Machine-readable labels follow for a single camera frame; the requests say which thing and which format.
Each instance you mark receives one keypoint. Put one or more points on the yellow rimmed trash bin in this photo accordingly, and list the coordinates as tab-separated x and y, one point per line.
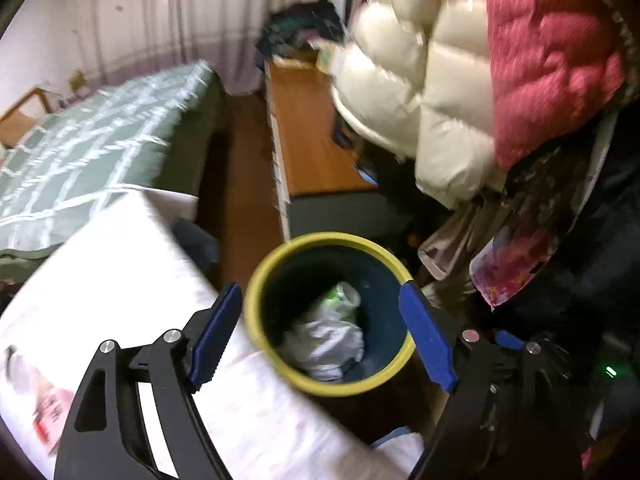
286	286

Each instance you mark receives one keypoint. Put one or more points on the cream puffer jacket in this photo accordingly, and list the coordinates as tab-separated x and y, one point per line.
414	79

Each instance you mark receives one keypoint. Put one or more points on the white dotted table cloth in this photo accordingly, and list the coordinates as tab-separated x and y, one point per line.
124	277

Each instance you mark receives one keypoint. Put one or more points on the white tissue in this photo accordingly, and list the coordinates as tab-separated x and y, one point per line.
325	349

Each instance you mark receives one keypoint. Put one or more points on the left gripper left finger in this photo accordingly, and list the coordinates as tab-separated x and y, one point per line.
104	435

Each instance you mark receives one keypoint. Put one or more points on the red puffer jacket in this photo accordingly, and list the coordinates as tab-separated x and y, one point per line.
554	65

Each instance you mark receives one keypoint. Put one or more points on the small cardboard box far nightstand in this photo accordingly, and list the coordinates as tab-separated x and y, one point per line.
78	84

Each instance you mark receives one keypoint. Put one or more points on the wooden desk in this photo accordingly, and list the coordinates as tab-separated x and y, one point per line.
303	119

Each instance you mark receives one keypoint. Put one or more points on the green plaid bed duvet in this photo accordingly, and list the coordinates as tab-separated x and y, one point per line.
150	132

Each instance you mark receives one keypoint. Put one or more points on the wooden bed headboard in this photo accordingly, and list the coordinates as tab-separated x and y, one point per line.
23	115

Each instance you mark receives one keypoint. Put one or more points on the green plastic bag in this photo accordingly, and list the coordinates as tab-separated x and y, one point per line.
340	303

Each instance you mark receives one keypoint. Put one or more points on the pink white curtains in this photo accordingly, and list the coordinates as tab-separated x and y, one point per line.
116	40

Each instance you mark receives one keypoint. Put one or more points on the clothes pile on desk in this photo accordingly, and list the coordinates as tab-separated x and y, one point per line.
294	27

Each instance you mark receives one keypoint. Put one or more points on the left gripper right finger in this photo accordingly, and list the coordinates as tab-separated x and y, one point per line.
511	411

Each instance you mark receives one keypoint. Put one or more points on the pink floral hanging bag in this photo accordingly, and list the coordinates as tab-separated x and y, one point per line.
511	258

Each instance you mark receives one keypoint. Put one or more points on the pink tissue box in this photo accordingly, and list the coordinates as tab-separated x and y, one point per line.
52	408

